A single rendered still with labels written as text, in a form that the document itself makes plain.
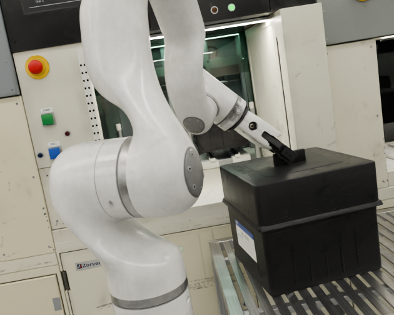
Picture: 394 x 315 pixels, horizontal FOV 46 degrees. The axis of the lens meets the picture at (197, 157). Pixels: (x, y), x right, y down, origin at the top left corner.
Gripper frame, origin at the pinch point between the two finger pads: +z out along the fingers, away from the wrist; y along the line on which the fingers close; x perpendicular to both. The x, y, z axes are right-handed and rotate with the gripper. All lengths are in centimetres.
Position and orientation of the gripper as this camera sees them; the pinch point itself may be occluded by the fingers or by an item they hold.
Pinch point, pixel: (285, 154)
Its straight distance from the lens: 113.1
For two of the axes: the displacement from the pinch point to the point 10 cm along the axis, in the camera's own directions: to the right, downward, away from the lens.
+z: 7.9, 5.6, 2.6
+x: -5.7, 8.2, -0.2
